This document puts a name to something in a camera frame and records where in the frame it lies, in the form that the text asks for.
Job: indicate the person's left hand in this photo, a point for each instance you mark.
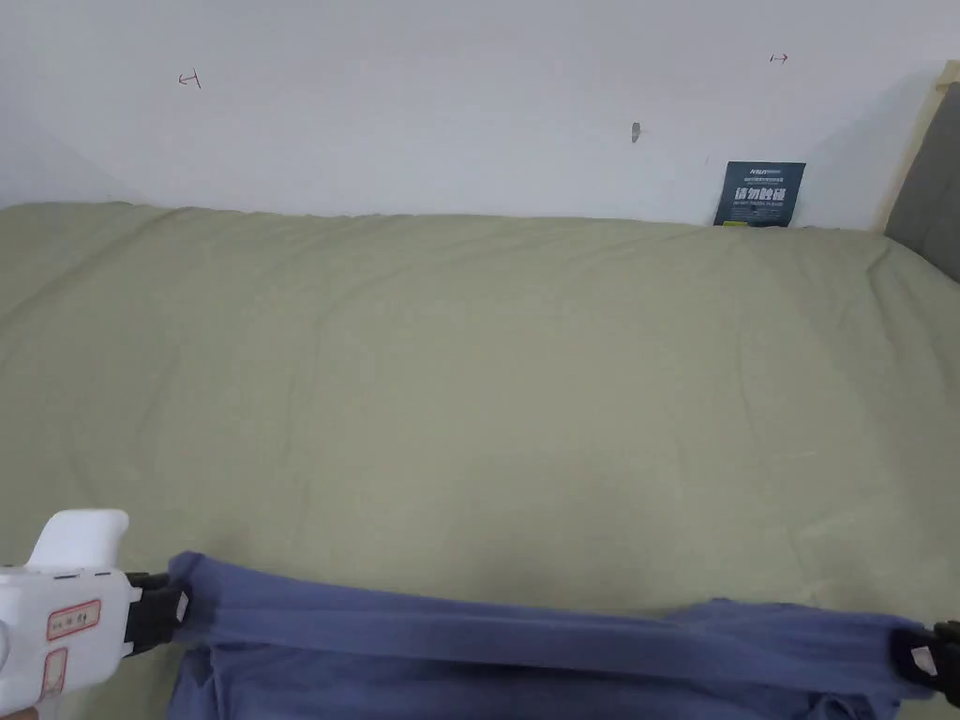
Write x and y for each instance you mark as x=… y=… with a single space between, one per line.
x=16 y=713

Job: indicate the bed with pale green sheet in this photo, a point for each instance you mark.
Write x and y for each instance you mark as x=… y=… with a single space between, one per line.
x=465 y=390

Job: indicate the dark card with white print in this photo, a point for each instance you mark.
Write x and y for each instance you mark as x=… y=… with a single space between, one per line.
x=759 y=195

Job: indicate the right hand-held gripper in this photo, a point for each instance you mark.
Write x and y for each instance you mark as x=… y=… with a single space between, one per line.
x=951 y=667

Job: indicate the grey padded headboard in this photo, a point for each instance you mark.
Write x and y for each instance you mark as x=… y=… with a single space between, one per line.
x=930 y=180

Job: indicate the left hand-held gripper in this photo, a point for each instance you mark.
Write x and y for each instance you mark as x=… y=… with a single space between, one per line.
x=67 y=600

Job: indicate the dark blue shirt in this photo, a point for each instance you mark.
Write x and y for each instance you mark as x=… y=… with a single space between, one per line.
x=480 y=667

